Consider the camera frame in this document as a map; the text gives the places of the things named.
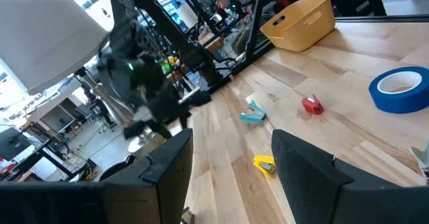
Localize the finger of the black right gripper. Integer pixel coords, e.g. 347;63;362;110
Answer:
179;111;192;129
152;118;174;140

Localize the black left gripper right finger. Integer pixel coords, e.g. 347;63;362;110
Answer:
271;129;429;224

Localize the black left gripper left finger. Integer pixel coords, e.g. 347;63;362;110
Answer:
0;127;194;224

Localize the teal staple remover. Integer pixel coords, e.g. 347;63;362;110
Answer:
238;99;268;125

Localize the yellow mini stapler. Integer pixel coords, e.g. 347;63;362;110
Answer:
253;154;278;179

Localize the red staple remover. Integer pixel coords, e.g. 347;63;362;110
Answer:
300;95;325;115

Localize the grey staple remover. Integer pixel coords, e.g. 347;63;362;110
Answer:
411;142;429;184

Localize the dark blue tape roll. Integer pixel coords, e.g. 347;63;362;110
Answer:
368;66;429;114

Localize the wooden background table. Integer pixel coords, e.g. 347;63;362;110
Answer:
197;32;225;54

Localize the black computer monitor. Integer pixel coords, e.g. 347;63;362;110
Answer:
0;126;32;162

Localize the table lamp white shade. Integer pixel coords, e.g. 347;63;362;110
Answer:
0;0;162;155

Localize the yellow plastic basket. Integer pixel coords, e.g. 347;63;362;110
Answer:
260;0;336;53

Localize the black metal frame post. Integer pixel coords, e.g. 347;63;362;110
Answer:
246;0;273;64

